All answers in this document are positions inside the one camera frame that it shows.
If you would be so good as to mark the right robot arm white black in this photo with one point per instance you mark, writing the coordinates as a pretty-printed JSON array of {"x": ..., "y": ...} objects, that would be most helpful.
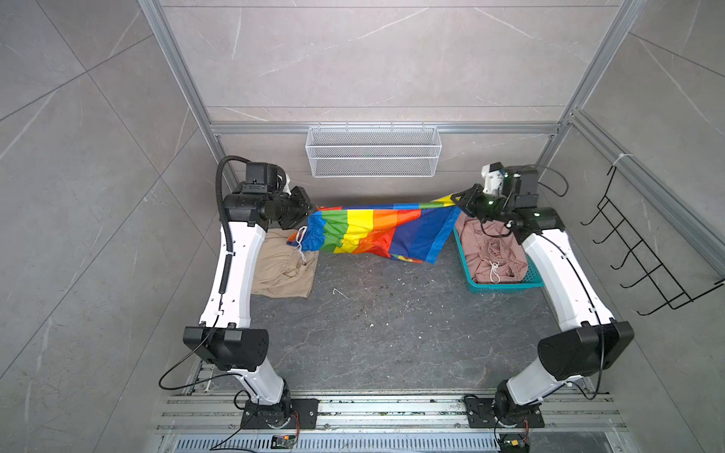
[{"x": 590, "y": 338}]

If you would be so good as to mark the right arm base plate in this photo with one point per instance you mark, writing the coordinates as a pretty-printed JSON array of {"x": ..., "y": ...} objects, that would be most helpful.
[{"x": 500, "y": 413}]

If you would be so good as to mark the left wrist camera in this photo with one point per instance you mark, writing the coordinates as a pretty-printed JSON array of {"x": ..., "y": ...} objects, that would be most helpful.
[{"x": 264, "y": 178}]

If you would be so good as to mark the aluminium frame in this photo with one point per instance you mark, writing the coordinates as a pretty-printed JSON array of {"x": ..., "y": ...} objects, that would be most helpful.
[{"x": 502, "y": 80}]

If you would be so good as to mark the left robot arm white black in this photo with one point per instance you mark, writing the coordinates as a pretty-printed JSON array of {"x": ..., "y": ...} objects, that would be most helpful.
[{"x": 254, "y": 258}]

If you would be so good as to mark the beige drawstring shorts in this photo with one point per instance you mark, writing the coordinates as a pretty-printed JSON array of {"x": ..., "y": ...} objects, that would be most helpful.
[{"x": 282, "y": 271}]

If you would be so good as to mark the black wire hook rack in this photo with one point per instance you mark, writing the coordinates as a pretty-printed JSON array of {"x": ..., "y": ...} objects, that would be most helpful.
[{"x": 638, "y": 250}]

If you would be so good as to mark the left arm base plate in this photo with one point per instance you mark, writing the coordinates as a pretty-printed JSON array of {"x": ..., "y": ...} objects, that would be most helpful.
[{"x": 288, "y": 414}]

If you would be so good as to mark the rainbow coloured shorts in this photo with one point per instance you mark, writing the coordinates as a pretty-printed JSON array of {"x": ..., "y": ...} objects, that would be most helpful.
[{"x": 408, "y": 231}]

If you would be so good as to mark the aluminium mounting rail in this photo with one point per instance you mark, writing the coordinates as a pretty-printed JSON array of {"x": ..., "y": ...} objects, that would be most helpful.
[{"x": 394, "y": 411}]

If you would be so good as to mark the pink shorts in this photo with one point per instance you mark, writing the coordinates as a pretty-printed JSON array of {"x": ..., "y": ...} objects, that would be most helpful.
[{"x": 491, "y": 252}]

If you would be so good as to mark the teal plastic basket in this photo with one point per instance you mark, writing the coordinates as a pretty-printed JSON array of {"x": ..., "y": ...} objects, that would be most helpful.
[{"x": 532, "y": 280}]

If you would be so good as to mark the white wire mesh basket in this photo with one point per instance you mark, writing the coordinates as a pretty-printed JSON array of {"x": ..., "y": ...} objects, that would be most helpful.
[{"x": 334, "y": 152}]

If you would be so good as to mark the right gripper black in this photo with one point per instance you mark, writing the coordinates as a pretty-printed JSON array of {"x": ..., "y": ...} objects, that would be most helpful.
[{"x": 474, "y": 193}]

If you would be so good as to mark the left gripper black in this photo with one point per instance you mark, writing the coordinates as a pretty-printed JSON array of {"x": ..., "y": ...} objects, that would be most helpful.
[{"x": 301, "y": 206}]

